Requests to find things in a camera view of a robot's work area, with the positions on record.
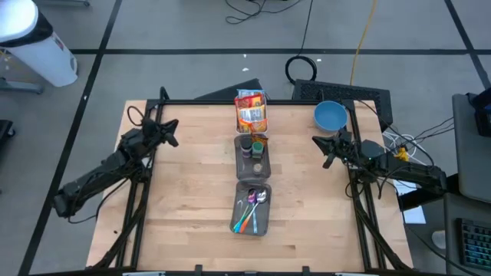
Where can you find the white plastic bin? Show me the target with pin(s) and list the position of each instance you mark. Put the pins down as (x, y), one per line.
(236, 128)

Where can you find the blue bowl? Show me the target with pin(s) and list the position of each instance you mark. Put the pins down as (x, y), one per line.
(330, 115)

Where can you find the white paper sheet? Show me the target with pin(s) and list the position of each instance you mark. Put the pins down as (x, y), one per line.
(414, 214)

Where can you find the grey transparent plastic bin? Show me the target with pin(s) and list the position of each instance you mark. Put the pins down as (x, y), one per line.
(264, 218)
(245, 172)

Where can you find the black perforated panel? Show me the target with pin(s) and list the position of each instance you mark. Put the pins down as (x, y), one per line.
(345, 92)

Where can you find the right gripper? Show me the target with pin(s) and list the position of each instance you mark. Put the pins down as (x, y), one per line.
(345, 151)

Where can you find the grey furniture foot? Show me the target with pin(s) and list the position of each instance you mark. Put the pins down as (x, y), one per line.
(19, 87)

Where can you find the white computer mouse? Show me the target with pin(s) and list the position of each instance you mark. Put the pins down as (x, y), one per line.
(439, 239)

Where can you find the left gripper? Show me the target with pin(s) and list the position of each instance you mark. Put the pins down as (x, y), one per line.
(153, 132)

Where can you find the small glass jar brown lid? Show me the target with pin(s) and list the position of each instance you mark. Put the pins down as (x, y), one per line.
(258, 168)

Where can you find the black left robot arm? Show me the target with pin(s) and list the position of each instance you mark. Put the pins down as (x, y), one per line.
(103, 170)

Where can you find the black box on desk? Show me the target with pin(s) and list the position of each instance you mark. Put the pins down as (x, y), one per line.
(482, 115)

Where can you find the white trash can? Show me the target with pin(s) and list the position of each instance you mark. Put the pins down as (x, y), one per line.
(38, 53)

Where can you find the backlit computer keyboard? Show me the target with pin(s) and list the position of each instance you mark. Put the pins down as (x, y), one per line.
(475, 245)

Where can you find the green lid spice jar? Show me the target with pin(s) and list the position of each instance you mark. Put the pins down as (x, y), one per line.
(258, 148)

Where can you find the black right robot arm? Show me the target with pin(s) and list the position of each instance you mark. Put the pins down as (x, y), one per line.
(406, 168)

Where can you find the orange ramen noodle packet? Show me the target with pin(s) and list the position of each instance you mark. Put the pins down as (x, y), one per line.
(253, 125)

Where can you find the blue-grey food packet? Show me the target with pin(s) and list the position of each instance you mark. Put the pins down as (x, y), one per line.
(251, 93)

